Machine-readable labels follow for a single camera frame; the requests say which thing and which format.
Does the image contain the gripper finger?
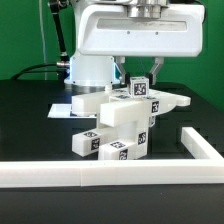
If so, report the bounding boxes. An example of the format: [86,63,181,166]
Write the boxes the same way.
[115,56,130,85]
[149,57,164,85]

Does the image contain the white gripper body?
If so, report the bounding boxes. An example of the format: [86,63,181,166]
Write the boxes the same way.
[77,4,204,57]

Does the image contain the small white tag cube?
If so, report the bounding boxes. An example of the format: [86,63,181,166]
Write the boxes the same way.
[130,76,149,98]

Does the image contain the white chair seat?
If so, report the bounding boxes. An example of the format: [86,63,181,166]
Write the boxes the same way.
[95,85,157,159]

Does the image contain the white chair back frame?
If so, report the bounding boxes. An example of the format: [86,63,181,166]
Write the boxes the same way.
[72,88,191,127]

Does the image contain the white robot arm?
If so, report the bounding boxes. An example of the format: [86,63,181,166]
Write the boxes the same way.
[66,0,206,92]

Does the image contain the white marker sheet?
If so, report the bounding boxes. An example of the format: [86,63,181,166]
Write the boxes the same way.
[48,104,96,119]

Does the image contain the white L-shaped fence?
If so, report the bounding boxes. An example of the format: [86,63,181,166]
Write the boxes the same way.
[0,127,224,188]

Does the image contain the black cable bundle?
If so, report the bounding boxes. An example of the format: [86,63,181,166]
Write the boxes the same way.
[10,0,72,80]

